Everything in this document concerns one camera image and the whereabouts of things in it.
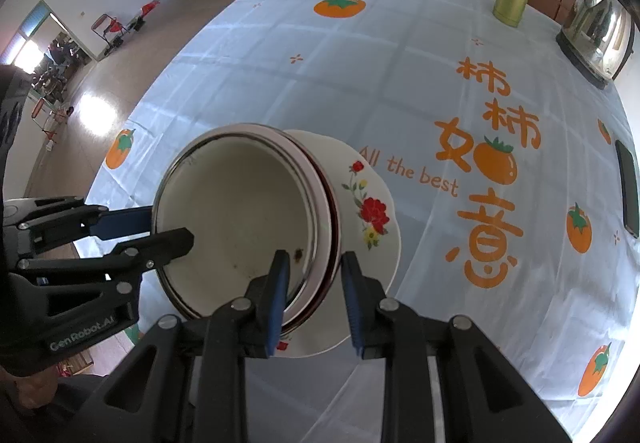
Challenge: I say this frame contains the small red folding stool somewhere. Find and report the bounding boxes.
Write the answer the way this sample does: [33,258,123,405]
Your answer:
[31,100,63,144]

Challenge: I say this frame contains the black smartphone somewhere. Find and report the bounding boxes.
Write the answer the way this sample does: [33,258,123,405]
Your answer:
[615,139,640,239]

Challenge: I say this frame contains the person's left hand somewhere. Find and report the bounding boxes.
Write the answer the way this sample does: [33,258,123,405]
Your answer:
[0,363,61,419]

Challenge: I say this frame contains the pink plastic bowl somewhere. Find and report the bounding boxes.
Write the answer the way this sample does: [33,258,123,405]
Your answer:
[277,129,342,326]

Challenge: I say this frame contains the stainless steel bowl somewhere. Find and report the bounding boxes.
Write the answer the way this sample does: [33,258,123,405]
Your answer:
[150,123,326,324]

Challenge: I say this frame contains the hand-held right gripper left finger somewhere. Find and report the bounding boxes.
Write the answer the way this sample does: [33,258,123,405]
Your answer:
[65,249,292,443]

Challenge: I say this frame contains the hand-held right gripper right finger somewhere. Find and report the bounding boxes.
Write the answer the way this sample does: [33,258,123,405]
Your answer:
[340,250,573,443]

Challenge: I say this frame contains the stainless steel electric kettle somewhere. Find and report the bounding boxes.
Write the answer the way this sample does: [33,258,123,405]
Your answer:
[556,0,635,90]

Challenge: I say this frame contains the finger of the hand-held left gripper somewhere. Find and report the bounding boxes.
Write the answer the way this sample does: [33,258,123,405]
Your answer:
[4,196,154,254]
[17,228,195,282]

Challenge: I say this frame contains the white enamel bowl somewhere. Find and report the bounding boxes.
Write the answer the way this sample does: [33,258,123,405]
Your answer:
[151,124,321,319]

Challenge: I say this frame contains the white plate with red flowers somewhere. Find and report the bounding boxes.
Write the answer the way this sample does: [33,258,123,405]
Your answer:
[277,129,402,359]

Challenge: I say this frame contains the red folding chair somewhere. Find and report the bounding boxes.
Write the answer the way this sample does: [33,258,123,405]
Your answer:
[91,14,128,54]

